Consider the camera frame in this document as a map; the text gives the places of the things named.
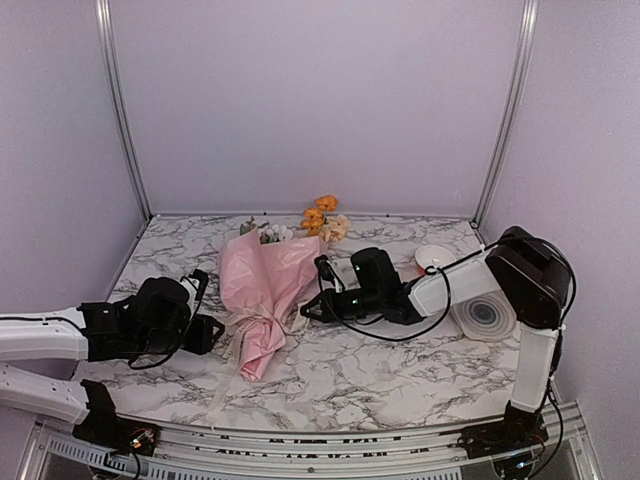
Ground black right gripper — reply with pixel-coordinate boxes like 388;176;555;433
300;288;383;324

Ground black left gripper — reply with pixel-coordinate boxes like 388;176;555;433
137;314;225;356

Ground cream ribbon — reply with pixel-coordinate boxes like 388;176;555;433
205;306;285;429

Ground pink wrapping paper sheet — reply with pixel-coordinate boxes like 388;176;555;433
219;231;326;382

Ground peach flower long green stem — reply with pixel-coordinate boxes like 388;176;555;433
319;215;351;243

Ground orange flower stem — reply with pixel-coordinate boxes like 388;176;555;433
300;194;339;236

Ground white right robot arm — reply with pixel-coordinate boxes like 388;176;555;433
299;226;577;448

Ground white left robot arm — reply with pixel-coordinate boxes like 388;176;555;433
1;269;225;445

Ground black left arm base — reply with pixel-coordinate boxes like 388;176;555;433
73;380;160;456

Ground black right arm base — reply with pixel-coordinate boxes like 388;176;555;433
457;401;549;459

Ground orange bowl white inside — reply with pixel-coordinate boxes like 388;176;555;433
414;245;456;275

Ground grey swirl ceramic plate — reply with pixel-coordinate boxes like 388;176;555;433
451;291;516;342

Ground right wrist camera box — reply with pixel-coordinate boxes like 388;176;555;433
351;247;401;292

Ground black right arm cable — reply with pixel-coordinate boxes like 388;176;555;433
313;237;576;344

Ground aluminium front rail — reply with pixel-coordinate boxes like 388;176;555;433
15;402;603;479

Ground aluminium frame left post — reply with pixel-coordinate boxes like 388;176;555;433
95;0;153;224

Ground aluminium frame post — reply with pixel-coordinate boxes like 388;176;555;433
472;0;540;229
95;0;153;224

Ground aluminium frame right post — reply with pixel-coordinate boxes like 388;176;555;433
472;0;540;229

